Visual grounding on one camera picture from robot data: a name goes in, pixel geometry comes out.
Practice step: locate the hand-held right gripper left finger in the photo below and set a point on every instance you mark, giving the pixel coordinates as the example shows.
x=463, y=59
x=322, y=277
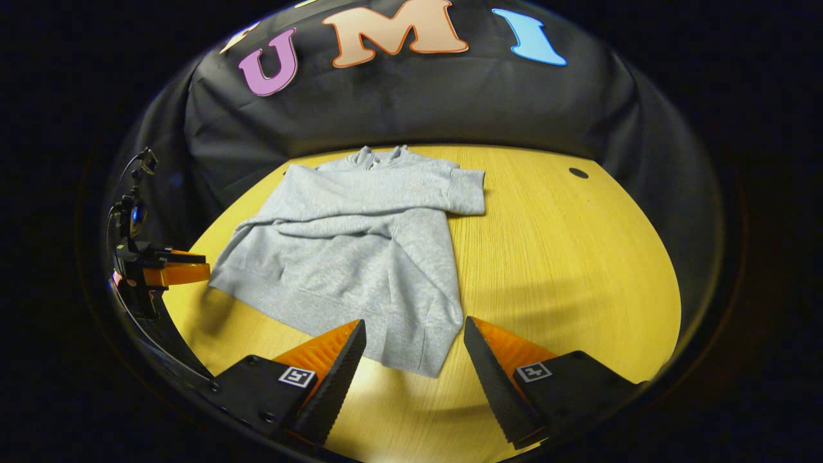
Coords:
x=334, y=379

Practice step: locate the black backdrop cloth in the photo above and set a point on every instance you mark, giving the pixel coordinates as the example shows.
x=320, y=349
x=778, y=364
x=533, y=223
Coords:
x=418, y=103

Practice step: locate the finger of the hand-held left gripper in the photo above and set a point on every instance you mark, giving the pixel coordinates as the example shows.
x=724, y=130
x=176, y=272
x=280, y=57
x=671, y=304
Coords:
x=177, y=273

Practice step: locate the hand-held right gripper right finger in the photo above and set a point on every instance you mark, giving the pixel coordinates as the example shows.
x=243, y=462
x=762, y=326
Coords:
x=495, y=386

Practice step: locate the grey zip-neck sweatshirt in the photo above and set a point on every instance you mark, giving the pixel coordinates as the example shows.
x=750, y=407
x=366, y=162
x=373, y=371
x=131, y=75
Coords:
x=347, y=257

